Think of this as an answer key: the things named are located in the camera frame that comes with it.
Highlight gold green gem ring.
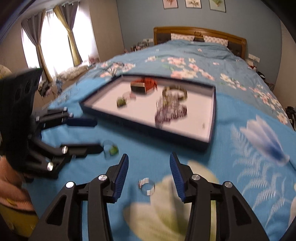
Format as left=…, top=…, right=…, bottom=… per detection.
left=102, top=139, right=120, bottom=159

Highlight pink butterfly ring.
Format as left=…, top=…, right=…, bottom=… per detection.
left=122, top=90, right=137, bottom=100

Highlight silver ring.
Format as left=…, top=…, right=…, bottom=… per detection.
left=137, top=177, right=156, bottom=196

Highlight purple garnet bead bracelet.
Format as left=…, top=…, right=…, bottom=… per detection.
left=154, top=102, right=188, bottom=129

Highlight clear crystal bead bracelet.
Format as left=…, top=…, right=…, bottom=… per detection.
left=155, top=93, right=183, bottom=114

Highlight yellow trousers leg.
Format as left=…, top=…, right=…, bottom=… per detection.
left=1, top=204, right=39, bottom=237

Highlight orange smart watch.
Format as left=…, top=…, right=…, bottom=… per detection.
left=130, top=77, right=158, bottom=94

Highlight light blue floral blanket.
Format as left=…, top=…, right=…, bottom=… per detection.
left=23, top=74, right=296, bottom=241

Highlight amber tortoise bangle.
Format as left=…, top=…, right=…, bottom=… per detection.
left=162, top=85, right=188, bottom=101

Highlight dark blue shallow tray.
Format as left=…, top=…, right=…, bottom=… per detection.
left=80, top=75, right=216, bottom=152

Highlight cluttered nightstand items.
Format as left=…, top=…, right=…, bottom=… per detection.
left=130, top=38, right=154, bottom=52

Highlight grey yellow curtain left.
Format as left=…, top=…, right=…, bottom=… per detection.
left=21, top=10, right=53, bottom=83

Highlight grey yellow curtain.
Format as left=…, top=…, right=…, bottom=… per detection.
left=53, top=1, right=82, bottom=66
left=21, top=10, right=53, bottom=83

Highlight grey yellow curtain right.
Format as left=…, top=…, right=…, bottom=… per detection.
left=53, top=1, right=82, bottom=66

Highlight left floral pillow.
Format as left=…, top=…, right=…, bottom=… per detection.
left=171, top=33, right=195, bottom=42

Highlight floral pillow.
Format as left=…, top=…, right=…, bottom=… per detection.
left=171, top=33, right=195, bottom=42
left=203, top=35, right=228, bottom=47

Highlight pile of dark clothes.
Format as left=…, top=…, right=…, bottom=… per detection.
left=285, top=106, right=296, bottom=131

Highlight left framed flower picture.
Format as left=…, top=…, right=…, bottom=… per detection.
left=163, top=0, right=178, bottom=9

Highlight framed flower picture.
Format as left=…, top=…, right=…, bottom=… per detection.
left=209, top=0, right=226, bottom=13
left=185, top=0, right=202, bottom=9
left=163, top=0, right=178, bottom=9

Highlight grey-blue floral duvet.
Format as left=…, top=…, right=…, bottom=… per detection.
left=84, top=40, right=291, bottom=126

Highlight middle framed flower picture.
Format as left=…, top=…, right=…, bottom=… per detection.
left=185, top=0, right=202, bottom=9

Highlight right floral pillow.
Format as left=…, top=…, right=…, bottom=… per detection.
left=203, top=35, right=228, bottom=47

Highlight wooden headboard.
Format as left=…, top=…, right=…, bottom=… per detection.
left=154, top=26, right=247, bottom=59

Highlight right framed flower picture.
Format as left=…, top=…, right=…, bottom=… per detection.
left=209, top=0, right=226, bottom=13

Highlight wall power socket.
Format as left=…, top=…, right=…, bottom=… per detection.
left=248, top=53, right=260, bottom=63

